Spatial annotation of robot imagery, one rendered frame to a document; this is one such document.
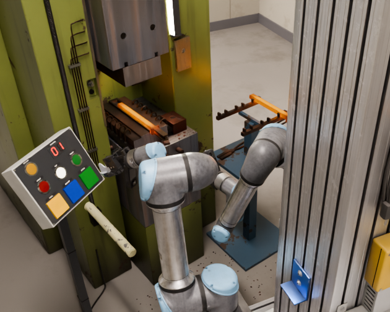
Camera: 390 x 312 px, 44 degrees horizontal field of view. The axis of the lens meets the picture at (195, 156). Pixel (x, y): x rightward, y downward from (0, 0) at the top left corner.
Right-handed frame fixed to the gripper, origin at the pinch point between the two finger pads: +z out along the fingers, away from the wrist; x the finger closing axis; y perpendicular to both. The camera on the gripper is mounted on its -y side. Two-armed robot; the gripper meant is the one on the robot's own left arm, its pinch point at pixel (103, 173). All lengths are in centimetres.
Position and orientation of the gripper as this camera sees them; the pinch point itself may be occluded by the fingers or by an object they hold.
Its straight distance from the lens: 202.0
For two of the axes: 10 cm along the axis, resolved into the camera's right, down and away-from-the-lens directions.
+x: -4.6, 5.3, -7.1
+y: -4.9, -8.2, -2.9
